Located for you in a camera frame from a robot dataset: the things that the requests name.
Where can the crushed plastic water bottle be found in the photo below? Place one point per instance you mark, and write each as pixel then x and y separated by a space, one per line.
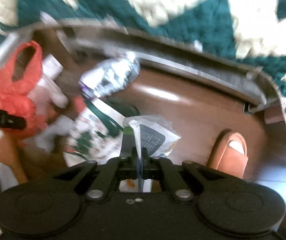
pixel 108 77

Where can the crumpled white paper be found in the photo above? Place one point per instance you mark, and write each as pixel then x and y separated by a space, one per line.
pixel 46 91

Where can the grey bed frame rail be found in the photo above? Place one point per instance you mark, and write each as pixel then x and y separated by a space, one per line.
pixel 248 83

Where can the red plastic bag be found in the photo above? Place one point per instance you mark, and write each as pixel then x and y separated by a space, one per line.
pixel 13 94

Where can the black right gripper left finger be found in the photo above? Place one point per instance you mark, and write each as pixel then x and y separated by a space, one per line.
pixel 95 182

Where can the white printed wrapper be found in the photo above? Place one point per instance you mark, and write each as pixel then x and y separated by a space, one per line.
pixel 151 132

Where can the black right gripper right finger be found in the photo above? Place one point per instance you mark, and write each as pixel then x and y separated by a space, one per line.
pixel 183 182

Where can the white green printed packaging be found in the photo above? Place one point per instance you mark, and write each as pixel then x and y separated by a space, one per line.
pixel 97 130

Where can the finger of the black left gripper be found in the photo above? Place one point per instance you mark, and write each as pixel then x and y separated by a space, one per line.
pixel 11 121

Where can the teal white quilt blanket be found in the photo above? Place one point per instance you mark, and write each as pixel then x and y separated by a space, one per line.
pixel 246 31

